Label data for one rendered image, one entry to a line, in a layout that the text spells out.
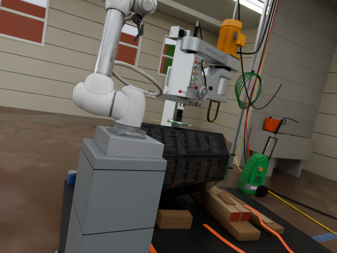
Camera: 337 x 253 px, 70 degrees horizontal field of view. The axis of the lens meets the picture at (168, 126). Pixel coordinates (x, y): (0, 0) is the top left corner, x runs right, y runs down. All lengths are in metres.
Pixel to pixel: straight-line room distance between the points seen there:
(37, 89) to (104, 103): 6.95
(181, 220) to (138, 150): 1.16
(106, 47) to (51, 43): 6.88
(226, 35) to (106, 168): 2.25
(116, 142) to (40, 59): 7.15
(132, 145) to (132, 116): 0.17
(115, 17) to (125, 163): 0.80
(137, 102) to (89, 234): 0.72
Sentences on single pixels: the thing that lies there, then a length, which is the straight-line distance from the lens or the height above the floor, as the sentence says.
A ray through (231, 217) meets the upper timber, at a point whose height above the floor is 0.14.
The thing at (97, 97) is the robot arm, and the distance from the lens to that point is 1.35.
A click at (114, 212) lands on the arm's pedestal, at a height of 0.51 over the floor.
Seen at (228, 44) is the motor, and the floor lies 1.86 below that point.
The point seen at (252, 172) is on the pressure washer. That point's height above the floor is 0.32.
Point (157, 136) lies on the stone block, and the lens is 2.23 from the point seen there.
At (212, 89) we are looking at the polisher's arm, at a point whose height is 1.32.
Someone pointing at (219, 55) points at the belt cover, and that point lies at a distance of 2.77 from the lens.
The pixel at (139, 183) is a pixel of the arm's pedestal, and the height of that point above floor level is 0.66.
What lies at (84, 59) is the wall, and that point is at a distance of 8.35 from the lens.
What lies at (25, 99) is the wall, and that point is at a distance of 8.27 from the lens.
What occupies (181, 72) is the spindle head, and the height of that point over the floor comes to 1.41.
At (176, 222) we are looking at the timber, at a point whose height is 0.08.
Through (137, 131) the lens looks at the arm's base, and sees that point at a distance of 1.38.
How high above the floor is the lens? 1.14
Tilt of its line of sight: 7 degrees down
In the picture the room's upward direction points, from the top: 11 degrees clockwise
